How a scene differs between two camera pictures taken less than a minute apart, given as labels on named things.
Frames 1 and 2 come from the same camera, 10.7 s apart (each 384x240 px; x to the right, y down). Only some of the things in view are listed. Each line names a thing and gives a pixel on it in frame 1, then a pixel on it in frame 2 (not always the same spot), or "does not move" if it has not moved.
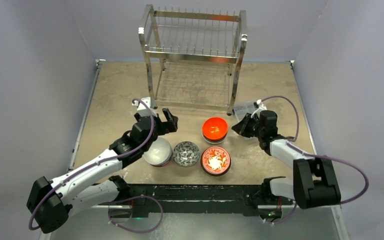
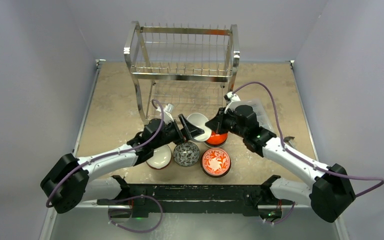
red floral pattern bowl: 215,161 does not move
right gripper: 249,124 to 219,120
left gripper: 171,123 to 189,131
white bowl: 159,154 to 200,120
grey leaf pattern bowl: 186,154 does not move
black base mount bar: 195,199 does not move
